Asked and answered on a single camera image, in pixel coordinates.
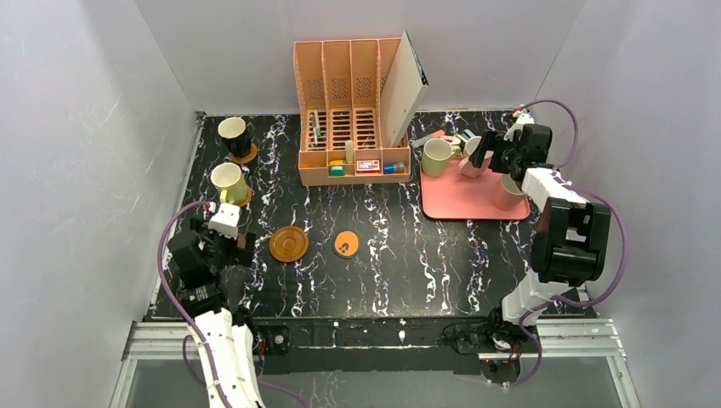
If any blue grey bottle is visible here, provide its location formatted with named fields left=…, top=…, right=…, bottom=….
left=383, top=161, right=406, bottom=174

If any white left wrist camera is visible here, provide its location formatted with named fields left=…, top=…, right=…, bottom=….
left=208, top=203, right=241, bottom=240

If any red white card box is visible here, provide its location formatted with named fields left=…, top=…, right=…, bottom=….
left=355, top=160, right=381, bottom=174

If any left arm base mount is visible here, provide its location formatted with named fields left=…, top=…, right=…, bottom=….
left=250, top=322, right=290, bottom=380

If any yellow mug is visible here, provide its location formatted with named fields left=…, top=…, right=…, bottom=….
left=211, top=162, right=249, bottom=204

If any aluminium front rail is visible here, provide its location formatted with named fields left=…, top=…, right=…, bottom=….
left=122, top=315, right=627, bottom=360

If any pen in organizer slot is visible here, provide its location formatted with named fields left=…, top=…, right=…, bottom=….
left=310, top=110, right=322, bottom=144

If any white tube in organizer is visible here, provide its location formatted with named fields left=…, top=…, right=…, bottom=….
left=344, top=140, right=355, bottom=164

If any pink tray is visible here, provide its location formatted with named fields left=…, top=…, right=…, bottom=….
left=420, top=160, right=531, bottom=220

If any ridged orange round coaster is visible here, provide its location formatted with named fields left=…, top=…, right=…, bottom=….
left=269, top=226, right=309, bottom=263

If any plain orange coaster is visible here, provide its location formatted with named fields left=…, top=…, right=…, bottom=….
left=233, top=187, right=253, bottom=207
left=229, top=143, right=258, bottom=164

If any black mug white inside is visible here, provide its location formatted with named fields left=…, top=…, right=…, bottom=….
left=218, top=116, right=252, bottom=158

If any orange coaster with black logo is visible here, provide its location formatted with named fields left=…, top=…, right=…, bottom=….
left=333, top=230, right=360, bottom=258

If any plain orange coaster far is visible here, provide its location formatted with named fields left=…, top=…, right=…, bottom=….
left=229, top=143, right=258, bottom=164

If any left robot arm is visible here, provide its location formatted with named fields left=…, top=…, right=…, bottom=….
left=167, top=218, right=265, bottom=407

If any green mug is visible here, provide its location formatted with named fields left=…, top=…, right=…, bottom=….
left=421, top=139, right=461, bottom=178

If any plain orange coaster near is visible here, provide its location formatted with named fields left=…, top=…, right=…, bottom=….
left=233, top=187, right=253, bottom=207

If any orange desk file organizer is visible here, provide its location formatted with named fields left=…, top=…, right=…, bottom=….
left=293, top=37, right=412, bottom=187

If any white leaning book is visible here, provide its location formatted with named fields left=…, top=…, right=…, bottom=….
left=380, top=31, right=429, bottom=148

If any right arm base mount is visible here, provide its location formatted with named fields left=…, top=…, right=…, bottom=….
left=441, top=320, right=542, bottom=389

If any grey marker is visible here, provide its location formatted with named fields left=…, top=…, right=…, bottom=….
left=410, top=135, right=434, bottom=149

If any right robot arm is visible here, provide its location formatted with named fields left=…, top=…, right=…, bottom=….
left=470, top=124, right=611, bottom=345

